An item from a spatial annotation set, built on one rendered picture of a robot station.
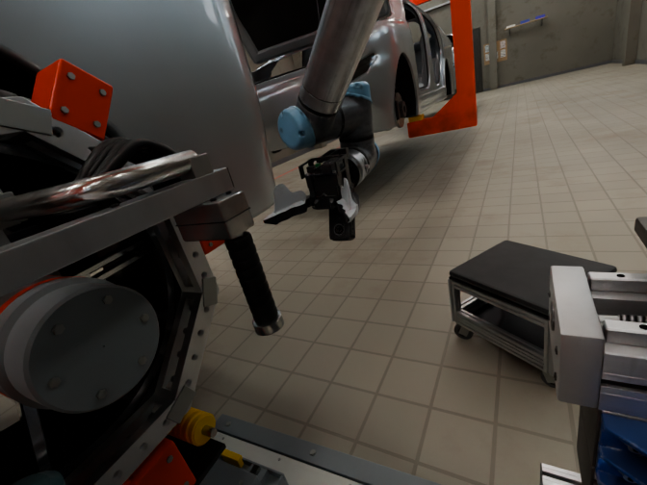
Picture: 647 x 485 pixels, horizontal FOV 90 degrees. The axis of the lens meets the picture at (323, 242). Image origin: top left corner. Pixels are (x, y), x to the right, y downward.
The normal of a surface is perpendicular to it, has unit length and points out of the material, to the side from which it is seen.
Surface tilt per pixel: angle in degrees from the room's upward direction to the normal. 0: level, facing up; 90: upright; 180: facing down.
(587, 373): 90
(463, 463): 0
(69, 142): 90
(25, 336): 41
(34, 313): 26
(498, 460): 0
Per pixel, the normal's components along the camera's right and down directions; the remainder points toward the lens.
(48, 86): -0.48, -0.16
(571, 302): -0.23, -0.90
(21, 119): 0.87, -0.03
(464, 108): -0.43, 0.44
